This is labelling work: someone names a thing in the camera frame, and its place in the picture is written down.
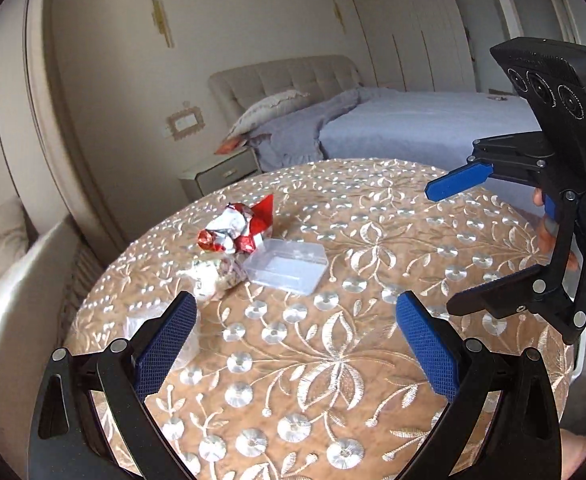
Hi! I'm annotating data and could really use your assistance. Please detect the cream cushion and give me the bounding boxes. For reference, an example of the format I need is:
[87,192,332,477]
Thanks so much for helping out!
[0,197,31,273]

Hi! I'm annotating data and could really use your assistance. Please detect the round embroidered table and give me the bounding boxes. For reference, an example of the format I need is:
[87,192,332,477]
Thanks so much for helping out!
[63,157,581,480]

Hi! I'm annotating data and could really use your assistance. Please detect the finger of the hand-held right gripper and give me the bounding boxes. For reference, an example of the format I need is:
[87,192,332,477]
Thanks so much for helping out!
[424,131,556,202]
[446,260,586,345]

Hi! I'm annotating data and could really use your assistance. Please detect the beige tufted headboard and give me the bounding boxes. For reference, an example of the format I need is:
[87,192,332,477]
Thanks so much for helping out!
[208,55,363,121]

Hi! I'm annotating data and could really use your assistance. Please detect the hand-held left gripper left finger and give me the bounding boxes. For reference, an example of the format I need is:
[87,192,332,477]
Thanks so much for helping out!
[27,290,199,480]

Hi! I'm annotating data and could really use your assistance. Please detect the silver white snack wrapper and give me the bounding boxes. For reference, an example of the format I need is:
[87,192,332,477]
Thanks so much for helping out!
[185,255,249,303]

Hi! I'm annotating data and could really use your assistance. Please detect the beige wardrobe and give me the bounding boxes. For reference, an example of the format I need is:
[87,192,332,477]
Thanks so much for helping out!
[345,0,476,93]

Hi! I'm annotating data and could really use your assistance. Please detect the beige pillow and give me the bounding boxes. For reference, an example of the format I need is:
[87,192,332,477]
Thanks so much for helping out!
[225,90,311,141]

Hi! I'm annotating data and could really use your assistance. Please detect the clear plastic box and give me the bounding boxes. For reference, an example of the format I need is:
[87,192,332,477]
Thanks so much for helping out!
[243,239,330,293]

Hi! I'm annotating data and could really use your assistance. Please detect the white door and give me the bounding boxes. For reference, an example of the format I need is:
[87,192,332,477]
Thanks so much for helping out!
[493,0,574,61]

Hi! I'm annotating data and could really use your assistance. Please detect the red snack wrapper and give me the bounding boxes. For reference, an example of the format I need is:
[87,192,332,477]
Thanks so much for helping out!
[197,194,275,256]

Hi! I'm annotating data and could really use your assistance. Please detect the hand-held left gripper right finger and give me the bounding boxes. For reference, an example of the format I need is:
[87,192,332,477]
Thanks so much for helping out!
[395,292,561,480]

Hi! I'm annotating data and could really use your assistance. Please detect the pale green nightstand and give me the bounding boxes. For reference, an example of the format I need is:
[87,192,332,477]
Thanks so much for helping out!
[178,146,261,201]

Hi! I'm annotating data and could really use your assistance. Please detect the bed with lavender sheet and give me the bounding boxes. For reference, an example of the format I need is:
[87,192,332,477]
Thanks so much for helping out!
[318,87,544,171]

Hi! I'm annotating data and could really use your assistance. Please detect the framed wall switch panel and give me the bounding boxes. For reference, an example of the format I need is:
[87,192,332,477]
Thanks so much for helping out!
[167,101,205,142]

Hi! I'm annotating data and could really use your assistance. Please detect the grey ruffled blanket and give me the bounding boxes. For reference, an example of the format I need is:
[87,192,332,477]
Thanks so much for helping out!
[245,87,389,173]

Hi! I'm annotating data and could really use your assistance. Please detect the person's right hand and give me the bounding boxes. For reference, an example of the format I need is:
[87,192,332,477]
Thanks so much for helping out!
[532,186,559,257]

